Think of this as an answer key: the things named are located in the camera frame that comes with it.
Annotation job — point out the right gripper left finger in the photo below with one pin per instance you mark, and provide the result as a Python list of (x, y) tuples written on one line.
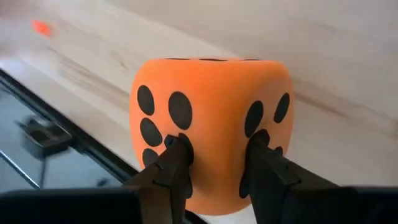
[(168, 186)]

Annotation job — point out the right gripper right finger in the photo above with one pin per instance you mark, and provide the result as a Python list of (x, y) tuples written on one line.
[(273, 193)]

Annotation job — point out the large orange foam die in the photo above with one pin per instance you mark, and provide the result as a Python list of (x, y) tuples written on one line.
[(217, 102)]

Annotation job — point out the small orange translucent die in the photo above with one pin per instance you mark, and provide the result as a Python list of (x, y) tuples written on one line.
[(41, 28)]

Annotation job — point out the black metal table frame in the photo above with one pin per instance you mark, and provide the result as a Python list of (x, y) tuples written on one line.
[(77, 137)]

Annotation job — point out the black floor bracket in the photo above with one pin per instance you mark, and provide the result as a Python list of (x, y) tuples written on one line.
[(43, 138)]

